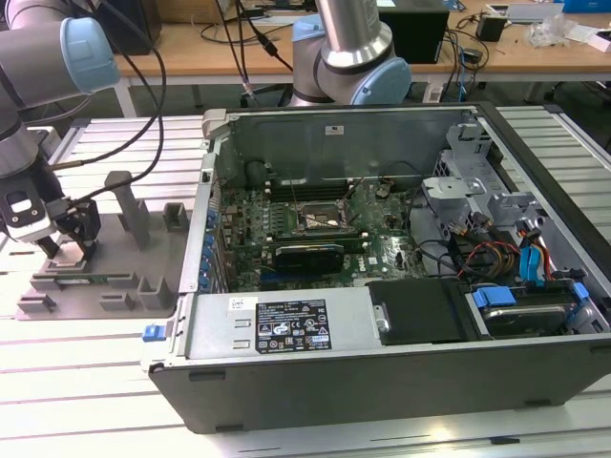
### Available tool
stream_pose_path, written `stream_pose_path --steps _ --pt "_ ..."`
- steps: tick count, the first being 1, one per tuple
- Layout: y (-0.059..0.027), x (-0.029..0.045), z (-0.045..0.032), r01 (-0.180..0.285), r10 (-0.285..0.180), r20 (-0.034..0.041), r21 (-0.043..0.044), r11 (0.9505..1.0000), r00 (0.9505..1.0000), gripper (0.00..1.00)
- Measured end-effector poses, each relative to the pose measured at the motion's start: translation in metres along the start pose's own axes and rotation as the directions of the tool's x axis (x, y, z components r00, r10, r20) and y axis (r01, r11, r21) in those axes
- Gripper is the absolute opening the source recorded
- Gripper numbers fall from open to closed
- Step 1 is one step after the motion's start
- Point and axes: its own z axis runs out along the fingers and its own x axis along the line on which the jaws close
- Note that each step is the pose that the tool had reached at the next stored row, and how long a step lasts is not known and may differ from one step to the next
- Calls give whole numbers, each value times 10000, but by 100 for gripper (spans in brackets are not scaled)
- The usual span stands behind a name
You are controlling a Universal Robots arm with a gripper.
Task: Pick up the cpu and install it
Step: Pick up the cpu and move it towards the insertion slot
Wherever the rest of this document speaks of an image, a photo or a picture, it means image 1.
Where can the grey flat tray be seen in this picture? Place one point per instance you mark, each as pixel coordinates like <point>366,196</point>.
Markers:
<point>530,12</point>

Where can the CPU socket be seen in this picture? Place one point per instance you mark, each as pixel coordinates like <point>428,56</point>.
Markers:
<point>315,210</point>

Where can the blue box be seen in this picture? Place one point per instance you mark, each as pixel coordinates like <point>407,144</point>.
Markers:
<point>587,5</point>

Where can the small black adapter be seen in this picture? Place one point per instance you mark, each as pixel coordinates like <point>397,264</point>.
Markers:
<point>472,56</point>

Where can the green RAM stick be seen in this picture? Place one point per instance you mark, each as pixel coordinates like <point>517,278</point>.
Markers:
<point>98,278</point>

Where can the grey parts rack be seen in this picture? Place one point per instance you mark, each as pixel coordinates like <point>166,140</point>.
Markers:
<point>114,255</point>

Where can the green motherboard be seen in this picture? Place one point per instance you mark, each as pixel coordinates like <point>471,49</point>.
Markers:
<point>386,257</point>

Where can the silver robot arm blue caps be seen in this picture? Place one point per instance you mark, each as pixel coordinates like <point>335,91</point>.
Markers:
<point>28,62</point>

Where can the black graphics card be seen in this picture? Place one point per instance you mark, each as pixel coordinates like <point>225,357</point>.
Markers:
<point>310,261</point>

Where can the black box on desk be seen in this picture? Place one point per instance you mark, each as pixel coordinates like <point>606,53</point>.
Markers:
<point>420,38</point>

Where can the large black computer tower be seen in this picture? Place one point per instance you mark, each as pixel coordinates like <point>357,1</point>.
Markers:
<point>143,24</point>

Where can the clear plastic bags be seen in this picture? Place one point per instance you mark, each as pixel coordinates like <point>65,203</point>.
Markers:
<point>549,31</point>

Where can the round coin cell battery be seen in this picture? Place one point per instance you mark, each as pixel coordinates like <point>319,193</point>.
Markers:
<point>381,193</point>

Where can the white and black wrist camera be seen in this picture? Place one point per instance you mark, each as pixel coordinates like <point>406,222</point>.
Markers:
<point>21,214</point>

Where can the black plastic shroud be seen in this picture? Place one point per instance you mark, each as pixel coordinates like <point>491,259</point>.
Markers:
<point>415,310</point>

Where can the small white box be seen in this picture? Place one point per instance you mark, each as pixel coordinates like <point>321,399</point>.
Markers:
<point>601,42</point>

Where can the black open PC case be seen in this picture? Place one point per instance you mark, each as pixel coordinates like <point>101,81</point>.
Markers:
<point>334,396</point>

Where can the brown cardboard box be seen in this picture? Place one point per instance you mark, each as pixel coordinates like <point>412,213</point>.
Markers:
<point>186,9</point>

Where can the blue case release tab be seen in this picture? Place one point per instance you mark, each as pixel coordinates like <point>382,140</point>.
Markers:
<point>153,333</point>

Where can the wooden desk white frame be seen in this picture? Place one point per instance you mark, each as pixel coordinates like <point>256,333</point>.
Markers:
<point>200,57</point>

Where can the hard disk in blue carrier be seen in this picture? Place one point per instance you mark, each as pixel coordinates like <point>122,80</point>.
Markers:
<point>520,320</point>

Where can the RAM slot white clips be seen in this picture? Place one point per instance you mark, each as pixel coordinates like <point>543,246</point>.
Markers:
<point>310,190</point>
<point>355,240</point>
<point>310,181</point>

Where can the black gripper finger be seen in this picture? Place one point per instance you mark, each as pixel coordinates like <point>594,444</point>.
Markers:
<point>88,224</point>
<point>51,248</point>

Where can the silver power supply black label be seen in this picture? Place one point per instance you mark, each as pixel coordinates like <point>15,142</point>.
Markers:
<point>215,329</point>

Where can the small black cube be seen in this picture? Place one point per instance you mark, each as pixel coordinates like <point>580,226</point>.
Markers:
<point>490,28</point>

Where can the silver CPU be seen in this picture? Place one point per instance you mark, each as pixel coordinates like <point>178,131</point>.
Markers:
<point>69,262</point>

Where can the white plug adapter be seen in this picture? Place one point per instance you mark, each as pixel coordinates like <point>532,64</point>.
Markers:
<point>434,93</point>

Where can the silver metal drive cage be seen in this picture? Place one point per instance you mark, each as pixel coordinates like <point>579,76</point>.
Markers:
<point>448,187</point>

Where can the grey plastic case latch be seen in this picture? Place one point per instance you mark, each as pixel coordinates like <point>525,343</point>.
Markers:
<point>214,121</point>

